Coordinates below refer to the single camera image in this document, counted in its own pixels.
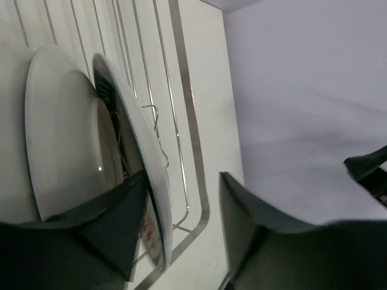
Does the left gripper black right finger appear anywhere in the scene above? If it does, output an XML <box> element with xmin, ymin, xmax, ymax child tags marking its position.
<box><xmin>219</xmin><ymin>172</ymin><xmax>386</xmax><ymax>289</ymax></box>

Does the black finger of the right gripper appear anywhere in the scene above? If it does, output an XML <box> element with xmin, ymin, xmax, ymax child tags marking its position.
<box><xmin>344</xmin><ymin>146</ymin><xmax>386</xmax><ymax>207</ymax></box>

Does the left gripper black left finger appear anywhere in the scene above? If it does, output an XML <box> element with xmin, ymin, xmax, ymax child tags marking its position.
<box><xmin>1</xmin><ymin>171</ymin><xmax>149</xmax><ymax>289</ymax></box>

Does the orange sunburst plate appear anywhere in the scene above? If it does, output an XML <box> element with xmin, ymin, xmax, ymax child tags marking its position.
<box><xmin>25</xmin><ymin>45</ymin><xmax>124</xmax><ymax>221</ymax></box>

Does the teal lettered rim plate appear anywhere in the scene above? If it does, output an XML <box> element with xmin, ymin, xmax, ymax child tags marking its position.
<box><xmin>93</xmin><ymin>53</ymin><xmax>173</xmax><ymax>272</ymax></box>

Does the silver wire dish rack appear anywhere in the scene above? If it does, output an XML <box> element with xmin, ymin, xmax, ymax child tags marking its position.
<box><xmin>11</xmin><ymin>0</ymin><xmax>212</xmax><ymax>290</ymax></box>

